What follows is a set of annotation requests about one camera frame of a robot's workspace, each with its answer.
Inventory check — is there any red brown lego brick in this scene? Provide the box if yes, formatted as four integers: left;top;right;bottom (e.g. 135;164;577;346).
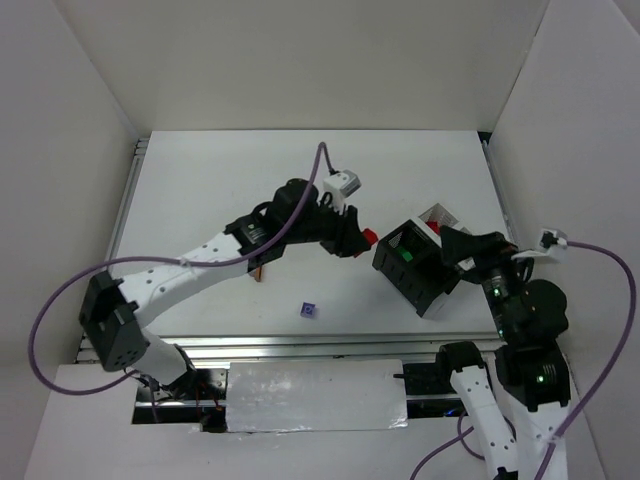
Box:
362;228;378;246

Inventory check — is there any lavender lego brick front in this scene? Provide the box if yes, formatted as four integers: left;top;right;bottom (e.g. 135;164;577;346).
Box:
300;302;318;319

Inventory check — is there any red green half-round lego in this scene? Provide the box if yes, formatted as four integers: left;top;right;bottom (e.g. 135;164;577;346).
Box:
426;221;440;235

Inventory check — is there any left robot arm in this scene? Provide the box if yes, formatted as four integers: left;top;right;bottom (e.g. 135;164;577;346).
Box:
79;170;377;397

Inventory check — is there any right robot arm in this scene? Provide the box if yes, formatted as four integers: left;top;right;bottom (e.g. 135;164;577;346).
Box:
436;226;571;479

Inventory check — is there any black compartment container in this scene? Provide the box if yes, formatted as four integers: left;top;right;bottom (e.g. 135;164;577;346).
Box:
372;203;468;318

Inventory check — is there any white taped cover sheet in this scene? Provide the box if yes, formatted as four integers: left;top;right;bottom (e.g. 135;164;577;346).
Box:
226;359;408;433

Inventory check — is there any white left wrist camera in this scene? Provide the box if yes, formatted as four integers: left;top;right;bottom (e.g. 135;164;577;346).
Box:
323;170;361;213

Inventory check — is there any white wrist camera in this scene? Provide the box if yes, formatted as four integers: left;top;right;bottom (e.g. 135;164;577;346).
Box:
511;227;569;263
323;170;361;213

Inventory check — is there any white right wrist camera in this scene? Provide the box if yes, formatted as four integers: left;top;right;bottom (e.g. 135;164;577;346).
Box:
511;227;569;263

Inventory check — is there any aluminium right rail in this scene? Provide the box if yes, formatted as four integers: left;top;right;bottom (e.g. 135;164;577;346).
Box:
477;131;518;243

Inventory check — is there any aluminium front rail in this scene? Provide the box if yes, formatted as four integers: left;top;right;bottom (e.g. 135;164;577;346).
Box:
163;333;502;364

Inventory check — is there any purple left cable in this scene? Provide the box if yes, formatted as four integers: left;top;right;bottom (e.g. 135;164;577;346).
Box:
27;142;336;425

